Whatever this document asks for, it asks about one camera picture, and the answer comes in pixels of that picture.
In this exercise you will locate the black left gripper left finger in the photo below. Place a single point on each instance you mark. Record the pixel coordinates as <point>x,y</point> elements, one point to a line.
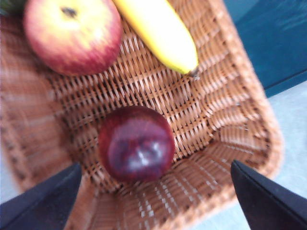
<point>40,206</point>

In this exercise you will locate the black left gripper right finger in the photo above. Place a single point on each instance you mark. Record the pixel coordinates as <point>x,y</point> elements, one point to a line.
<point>271,201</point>

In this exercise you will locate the dark red plum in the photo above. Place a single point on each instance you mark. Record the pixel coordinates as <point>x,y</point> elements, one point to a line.
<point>136,143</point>

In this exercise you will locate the brown wicker basket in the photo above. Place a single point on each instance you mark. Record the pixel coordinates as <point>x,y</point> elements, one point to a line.
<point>204,112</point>

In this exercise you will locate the dark rectangular tray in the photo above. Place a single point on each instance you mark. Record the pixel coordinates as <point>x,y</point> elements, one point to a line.
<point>275,36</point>

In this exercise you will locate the red yellow apple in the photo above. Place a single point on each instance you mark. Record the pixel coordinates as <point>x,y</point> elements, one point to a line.
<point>72,40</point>

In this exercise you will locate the yellow banana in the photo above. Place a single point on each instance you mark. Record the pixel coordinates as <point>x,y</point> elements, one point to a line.
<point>163,33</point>

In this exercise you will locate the dark green vegetable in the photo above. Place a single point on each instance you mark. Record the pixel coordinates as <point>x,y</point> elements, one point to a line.
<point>12,6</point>

